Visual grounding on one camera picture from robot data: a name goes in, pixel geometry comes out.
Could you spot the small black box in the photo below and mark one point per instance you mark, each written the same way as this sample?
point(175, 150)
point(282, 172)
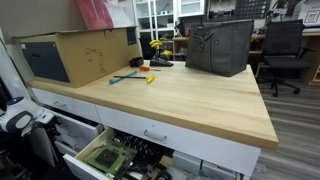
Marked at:
point(136, 62)

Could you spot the blue hand tool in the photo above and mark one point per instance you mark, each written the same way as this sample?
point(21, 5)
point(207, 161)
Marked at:
point(121, 78)

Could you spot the dark wall tool organizer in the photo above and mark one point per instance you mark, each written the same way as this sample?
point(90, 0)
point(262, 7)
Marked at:
point(253, 8)

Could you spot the white background shelf unit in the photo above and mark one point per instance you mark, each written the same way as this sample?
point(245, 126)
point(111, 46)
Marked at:
point(191, 6)

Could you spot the white box red label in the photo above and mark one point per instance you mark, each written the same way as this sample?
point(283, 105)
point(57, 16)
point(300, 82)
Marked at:
point(216, 171)

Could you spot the white cabinet drawer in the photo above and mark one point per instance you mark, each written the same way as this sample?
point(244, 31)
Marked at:
point(76, 108)
point(83, 131)
point(200, 146)
point(65, 148)

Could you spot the black hardware pile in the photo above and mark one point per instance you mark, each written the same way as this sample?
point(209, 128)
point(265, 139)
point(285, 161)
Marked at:
point(143, 146)

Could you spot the white drawer full of tools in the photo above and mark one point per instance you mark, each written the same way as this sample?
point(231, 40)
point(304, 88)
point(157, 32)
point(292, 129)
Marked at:
point(76, 170)

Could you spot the green black flat box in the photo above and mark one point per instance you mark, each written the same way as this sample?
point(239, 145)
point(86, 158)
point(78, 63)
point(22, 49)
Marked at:
point(110, 158)

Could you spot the dark grey storage bin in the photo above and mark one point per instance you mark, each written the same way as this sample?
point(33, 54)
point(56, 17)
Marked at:
point(220, 46)

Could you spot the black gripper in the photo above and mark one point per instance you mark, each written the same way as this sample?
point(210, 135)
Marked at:
point(53, 127)

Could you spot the black office chair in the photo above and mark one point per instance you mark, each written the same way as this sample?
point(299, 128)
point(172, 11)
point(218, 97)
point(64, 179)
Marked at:
point(283, 40)

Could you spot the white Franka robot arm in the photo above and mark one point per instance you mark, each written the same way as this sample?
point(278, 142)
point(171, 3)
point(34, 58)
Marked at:
point(16, 116)

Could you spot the white box red print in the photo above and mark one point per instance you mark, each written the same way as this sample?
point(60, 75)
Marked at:
point(310, 15)

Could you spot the black stand yellow clamps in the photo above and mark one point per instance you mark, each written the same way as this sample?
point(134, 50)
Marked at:
point(160, 62)

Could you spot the tan cardboard box dark panel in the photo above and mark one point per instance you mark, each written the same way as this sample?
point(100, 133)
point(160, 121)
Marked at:
point(86, 56)

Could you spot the wooden top workbench cabinet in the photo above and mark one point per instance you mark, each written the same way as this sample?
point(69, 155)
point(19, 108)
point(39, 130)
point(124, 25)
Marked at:
point(200, 100)

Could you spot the small white box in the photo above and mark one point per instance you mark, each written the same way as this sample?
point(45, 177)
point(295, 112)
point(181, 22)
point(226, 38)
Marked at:
point(186, 163)

